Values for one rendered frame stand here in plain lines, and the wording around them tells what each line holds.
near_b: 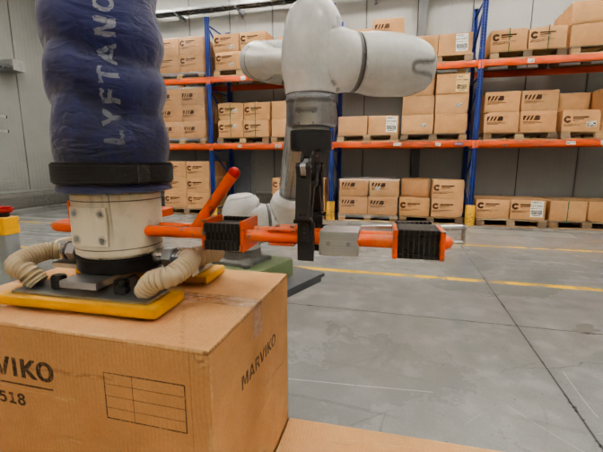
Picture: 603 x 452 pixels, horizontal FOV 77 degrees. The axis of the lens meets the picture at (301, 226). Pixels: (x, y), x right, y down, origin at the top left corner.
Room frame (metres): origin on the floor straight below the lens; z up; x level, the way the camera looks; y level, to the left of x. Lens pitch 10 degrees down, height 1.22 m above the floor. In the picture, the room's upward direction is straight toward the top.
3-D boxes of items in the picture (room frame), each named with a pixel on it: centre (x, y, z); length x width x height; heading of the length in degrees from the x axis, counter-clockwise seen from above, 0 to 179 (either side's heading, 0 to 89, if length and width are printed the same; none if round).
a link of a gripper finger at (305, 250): (0.66, -0.01, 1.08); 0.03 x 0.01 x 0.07; 77
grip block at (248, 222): (0.72, 0.14, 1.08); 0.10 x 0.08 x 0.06; 167
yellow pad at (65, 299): (0.69, 0.40, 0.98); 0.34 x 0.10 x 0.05; 77
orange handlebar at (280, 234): (0.85, 0.16, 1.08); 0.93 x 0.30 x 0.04; 77
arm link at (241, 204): (1.49, 0.23, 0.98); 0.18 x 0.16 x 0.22; 106
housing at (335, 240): (0.68, -0.07, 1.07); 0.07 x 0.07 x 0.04; 77
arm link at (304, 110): (0.69, -0.02, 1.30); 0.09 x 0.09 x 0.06
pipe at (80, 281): (0.78, 0.38, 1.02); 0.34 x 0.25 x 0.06; 77
